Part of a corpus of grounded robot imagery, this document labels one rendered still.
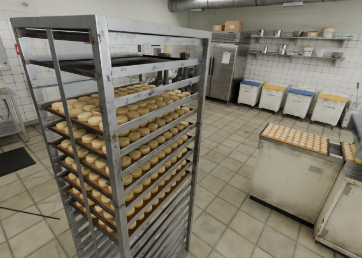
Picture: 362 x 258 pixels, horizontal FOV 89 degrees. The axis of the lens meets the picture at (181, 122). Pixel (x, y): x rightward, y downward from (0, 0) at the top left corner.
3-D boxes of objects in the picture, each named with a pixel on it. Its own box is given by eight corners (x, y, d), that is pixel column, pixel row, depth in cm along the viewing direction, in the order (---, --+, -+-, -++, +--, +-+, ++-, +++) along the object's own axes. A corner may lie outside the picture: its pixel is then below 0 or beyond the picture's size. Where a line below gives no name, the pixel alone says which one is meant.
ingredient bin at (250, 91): (235, 106, 570) (239, 81, 539) (242, 101, 618) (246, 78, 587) (252, 110, 542) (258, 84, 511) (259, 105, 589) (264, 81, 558)
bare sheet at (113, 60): (142, 56, 116) (142, 54, 115) (199, 63, 97) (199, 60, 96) (30, 63, 69) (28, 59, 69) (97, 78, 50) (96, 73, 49)
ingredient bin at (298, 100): (280, 117, 500) (287, 89, 469) (285, 111, 545) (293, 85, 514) (303, 123, 469) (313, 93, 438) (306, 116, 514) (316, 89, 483)
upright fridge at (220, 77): (239, 100, 625) (251, 33, 542) (227, 106, 560) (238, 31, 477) (204, 92, 704) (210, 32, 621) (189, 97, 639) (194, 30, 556)
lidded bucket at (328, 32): (333, 38, 436) (336, 28, 427) (332, 37, 418) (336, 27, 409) (320, 37, 449) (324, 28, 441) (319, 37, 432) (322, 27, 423)
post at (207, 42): (186, 248, 161) (206, 32, 93) (189, 250, 160) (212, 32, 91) (185, 251, 159) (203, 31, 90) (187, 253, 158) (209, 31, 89)
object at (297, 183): (313, 209, 222) (343, 144, 185) (312, 230, 196) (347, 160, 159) (253, 183, 258) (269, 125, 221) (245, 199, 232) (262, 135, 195)
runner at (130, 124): (196, 95, 107) (196, 90, 106) (200, 96, 106) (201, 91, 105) (98, 138, 57) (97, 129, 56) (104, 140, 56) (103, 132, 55)
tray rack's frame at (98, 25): (146, 227, 187) (138, 30, 115) (190, 257, 163) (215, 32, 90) (87, 292, 137) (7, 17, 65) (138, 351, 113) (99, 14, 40)
